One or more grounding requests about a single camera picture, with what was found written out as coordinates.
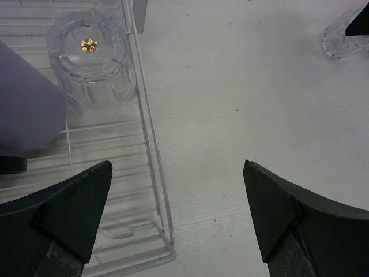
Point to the clear faceted glass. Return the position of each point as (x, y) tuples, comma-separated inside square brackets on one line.
[(91, 58)]

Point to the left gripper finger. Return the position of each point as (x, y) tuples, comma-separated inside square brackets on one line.
[(301, 233)]

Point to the white wire dish rack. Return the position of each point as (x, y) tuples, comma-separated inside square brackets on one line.
[(136, 231)]

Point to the lavender cup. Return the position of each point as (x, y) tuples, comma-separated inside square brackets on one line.
[(33, 109)]

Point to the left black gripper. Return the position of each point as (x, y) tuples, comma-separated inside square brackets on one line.
[(52, 232)]

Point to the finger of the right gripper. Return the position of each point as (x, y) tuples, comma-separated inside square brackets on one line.
[(359, 25)]

